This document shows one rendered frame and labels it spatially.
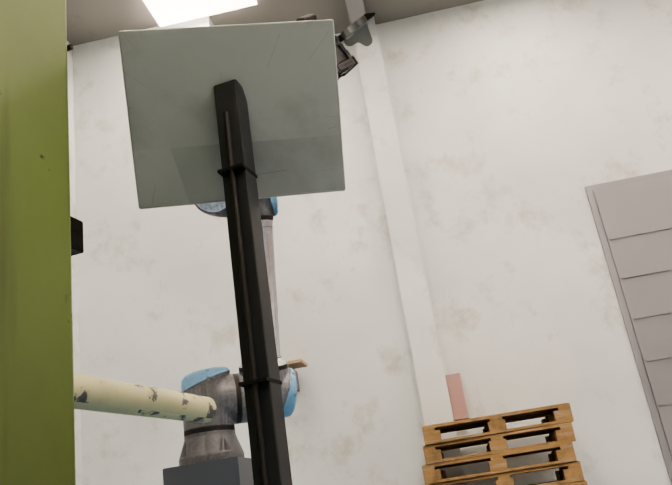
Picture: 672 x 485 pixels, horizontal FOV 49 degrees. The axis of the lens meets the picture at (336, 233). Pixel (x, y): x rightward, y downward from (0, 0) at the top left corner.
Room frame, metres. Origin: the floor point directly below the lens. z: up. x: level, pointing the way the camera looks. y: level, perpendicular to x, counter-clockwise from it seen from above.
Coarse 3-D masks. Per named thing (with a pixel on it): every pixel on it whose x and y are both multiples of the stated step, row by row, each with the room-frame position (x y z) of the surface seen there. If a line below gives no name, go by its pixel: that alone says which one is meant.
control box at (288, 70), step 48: (144, 48) 0.95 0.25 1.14; (192, 48) 0.96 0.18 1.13; (240, 48) 0.98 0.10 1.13; (288, 48) 0.99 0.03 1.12; (144, 96) 0.99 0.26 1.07; (192, 96) 1.00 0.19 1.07; (288, 96) 1.03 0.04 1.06; (336, 96) 1.04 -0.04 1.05; (144, 144) 1.02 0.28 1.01; (192, 144) 1.04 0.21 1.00; (288, 144) 1.07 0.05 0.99; (336, 144) 1.08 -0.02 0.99; (144, 192) 1.06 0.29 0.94; (192, 192) 1.07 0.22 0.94; (288, 192) 1.10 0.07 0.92
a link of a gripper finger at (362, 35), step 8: (368, 16) 1.34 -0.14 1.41; (352, 24) 1.35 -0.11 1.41; (360, 24) 1.35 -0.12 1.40; (344, 32) 1.36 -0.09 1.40; (352, 32) 1.36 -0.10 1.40; (360, 32) 1.37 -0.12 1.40; (368, 32) 1.36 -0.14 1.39; (344, 40) 1.38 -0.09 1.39; (352, 40) 1.38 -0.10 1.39; (360, 40) 1.38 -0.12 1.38; (368, 40) 1.37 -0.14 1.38
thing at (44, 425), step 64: (0, 0) 0.71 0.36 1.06; (64, 0) 0.83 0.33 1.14; (0, 64) 0.71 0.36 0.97; (64, 64) 0.82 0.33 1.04; (0, 128) 0.71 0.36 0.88; (64, 128) 0.82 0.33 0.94; (0, 192) 0.71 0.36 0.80; (64, 192) 0.82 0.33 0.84; (0, 256) 0.72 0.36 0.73; (64, 256) 0.82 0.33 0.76; (0, 320) 0.72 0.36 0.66; (64, 320) 0.81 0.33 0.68; (0, 384) 0.72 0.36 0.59; (64, 384) 0.81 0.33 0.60; (0, 448) 0.72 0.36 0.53; (64, 448) 0.81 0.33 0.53
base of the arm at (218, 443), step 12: (192, 432) 2.15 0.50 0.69; (204, 432) 2.14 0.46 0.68; (216, 432) 2.15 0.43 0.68; (228, 432) 2.18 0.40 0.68; (192, 444) 2.14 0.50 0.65; (204, 444) 2.13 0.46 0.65; (216, 444) 2.14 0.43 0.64; (228, 444) 2.16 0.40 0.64; (240, 444) 2.23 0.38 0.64; (180, 456) 2.18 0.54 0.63; (192, 456) 2.13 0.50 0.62; (204, 456) 2.12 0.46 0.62; (216, 456) 2.13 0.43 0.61; (228, 456) 2.15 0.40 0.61; (240, 456) 2.19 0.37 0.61
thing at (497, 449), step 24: (552, 408) 6.75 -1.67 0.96; (432, 432) 6.83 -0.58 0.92; (504, 432) 6.80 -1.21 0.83; (528, 432) 6.85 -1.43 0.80; (552, 432) 7.30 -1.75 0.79; (432, 456) 6.86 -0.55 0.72; (480, 456) 6.82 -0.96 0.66; (504, 456) 7.02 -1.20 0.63; (552, 456) 7.15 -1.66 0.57; (432, 480) 6.88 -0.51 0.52; (456, 480) 6.87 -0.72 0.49; (504, 480) 6.81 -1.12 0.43; (576, 480) 6.73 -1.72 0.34
